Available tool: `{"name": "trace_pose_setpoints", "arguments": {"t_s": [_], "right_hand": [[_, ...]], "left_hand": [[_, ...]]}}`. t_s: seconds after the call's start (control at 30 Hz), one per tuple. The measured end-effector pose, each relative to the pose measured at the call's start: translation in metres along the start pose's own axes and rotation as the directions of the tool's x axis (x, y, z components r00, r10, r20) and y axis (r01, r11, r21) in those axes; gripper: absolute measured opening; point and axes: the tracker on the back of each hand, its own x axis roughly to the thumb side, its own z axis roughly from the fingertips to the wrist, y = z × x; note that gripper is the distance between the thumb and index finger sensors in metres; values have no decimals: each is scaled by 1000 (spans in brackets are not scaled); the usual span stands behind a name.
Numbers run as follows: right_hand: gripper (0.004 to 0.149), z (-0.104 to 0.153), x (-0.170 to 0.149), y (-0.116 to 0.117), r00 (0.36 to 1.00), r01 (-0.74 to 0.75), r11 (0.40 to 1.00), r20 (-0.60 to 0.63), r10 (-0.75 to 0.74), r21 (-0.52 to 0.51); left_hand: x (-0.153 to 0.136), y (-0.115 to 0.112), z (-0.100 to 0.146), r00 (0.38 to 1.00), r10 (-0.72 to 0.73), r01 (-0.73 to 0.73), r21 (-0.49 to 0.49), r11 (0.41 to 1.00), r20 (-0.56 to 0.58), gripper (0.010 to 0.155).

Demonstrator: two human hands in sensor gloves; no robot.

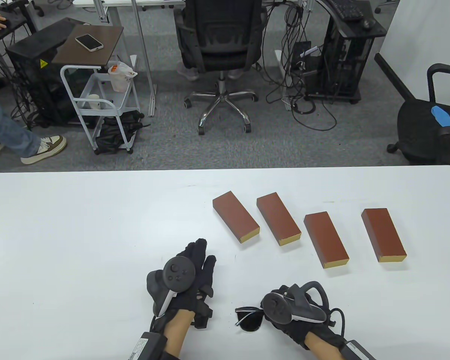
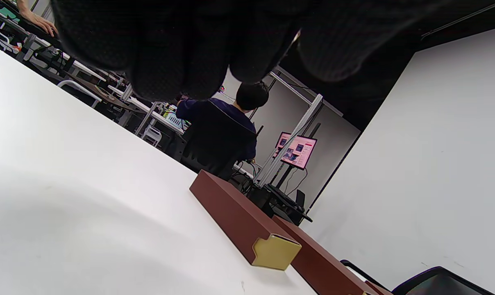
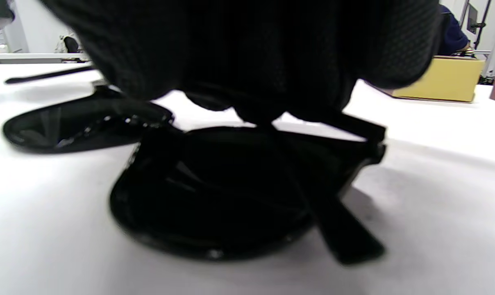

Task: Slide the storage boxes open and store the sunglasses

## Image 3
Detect person's right hand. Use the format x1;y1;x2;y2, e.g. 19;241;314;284
41;0;444;124

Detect black sunglasses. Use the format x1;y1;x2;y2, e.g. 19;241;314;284
2;66;388;266

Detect black tripod stand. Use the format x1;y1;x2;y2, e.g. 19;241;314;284
465;0;493;50

